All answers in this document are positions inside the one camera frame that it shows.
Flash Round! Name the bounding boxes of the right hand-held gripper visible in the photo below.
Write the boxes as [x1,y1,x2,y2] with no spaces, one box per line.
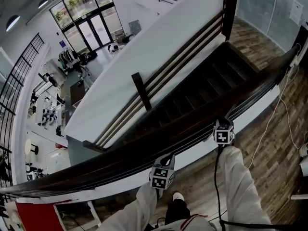
[213,119,235,145]

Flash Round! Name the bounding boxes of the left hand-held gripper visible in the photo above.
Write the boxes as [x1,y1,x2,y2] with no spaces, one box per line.
[150,153,176,191]

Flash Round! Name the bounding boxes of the dark wooden handrail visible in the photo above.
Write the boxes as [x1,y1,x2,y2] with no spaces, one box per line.
[0,25,308,199]

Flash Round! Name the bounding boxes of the person's right forearm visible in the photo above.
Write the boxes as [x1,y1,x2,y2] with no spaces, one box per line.
[218,145,272,231]

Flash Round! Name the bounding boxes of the dark staircase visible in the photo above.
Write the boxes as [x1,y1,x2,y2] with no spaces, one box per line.
[134,41,262,140]

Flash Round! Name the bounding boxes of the person's black trousers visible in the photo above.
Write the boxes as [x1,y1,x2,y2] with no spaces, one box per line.
[165,197,191,226]

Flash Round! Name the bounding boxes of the person's white jacket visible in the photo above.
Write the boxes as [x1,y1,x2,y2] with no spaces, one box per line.
[151,214,218,231]

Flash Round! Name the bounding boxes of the small white device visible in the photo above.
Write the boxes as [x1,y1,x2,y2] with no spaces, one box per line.
[298,142,308,158]

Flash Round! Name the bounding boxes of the white charger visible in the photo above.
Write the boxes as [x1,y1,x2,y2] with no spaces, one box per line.
[290,54,301,69]

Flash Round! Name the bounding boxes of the white furniture unit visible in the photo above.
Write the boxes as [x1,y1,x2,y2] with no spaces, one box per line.
[290,156,308,201]

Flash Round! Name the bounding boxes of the dark low table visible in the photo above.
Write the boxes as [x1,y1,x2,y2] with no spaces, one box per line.
[69,80,88,108]

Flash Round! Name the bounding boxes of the white work table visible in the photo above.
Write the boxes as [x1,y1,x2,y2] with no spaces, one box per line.
[27,90,66,135]

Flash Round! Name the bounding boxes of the grey panel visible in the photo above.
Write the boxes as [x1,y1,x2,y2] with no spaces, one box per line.
[128,19,141,36]

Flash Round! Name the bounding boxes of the white paper notice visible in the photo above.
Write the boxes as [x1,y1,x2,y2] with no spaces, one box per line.
[288,0,304,26]

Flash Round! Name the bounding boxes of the round white table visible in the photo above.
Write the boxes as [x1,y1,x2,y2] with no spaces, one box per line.
[25,138,34,164]

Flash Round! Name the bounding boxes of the red top table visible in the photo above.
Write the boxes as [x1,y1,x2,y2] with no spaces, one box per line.
[15,198,102,231]

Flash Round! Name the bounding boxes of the white locker cabinet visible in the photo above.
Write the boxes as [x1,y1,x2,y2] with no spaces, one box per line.
[43,58,68,81]

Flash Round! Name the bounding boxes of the glass entrance door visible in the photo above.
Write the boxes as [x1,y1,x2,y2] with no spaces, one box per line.
[77,14,113,51]

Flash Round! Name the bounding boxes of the large window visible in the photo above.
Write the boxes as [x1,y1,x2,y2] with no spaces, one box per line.
[49,0,114,30]

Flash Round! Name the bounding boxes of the white cable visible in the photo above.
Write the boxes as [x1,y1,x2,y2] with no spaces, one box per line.
[246,66,299,169]
[279,66,303,150]

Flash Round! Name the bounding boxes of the black cable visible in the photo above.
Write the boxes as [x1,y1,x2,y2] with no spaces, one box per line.
[214,145,308,231]

